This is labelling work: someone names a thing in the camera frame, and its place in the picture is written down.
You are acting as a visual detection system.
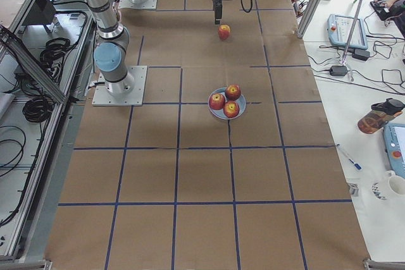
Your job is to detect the red yellow apple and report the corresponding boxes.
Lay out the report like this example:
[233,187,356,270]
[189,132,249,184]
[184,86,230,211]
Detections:
[218,24,231,41]

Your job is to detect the red apple on plate rear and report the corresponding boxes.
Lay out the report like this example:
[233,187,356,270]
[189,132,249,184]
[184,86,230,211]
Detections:
[225,84,242,101]

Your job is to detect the red apple on plate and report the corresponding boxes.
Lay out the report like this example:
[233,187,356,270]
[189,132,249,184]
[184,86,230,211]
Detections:
[208,93,226,111]
[223,101,240,119]
[225,84,242,101]

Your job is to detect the red apple on plate outer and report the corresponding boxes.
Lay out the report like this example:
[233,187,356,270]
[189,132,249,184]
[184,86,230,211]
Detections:
[208,93,226,111]

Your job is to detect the red apple on plate front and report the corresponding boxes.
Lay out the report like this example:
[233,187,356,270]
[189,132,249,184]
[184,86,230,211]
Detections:
[223,101,240,119]

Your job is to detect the light blue plate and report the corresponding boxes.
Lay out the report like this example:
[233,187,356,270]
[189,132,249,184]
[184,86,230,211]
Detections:
[208,87,246,120]

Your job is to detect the blue teach pendant far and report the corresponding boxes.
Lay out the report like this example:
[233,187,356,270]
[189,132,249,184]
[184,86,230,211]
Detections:
[327,14,368,50]

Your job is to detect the blue teach pendant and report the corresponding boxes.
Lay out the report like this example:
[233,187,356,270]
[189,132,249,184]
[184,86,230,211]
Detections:
[327,14,368,50]
[383,123,404,178]

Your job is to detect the black power adapter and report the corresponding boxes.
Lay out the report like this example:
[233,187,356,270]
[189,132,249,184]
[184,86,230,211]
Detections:
[329,65,348,77]

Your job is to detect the grabber stick green tip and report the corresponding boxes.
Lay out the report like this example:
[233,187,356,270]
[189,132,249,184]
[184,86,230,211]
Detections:
[339,0,363,66]

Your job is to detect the brown water bottle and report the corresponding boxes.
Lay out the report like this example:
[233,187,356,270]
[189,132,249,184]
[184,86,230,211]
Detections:
[358,98,404,134]

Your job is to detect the white blue pen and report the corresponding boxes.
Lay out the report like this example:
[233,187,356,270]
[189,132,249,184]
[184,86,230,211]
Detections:
[336,144,362,171]

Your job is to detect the blue teach pendant near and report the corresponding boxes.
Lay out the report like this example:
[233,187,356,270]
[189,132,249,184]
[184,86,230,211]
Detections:
[383,123,404,178]

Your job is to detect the white mug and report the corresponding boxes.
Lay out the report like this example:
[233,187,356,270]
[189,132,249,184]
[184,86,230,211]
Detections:
[371,170,404,200]

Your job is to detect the coiled black cables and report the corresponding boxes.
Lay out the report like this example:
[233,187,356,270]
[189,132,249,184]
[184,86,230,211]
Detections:
[22,97,54,124]

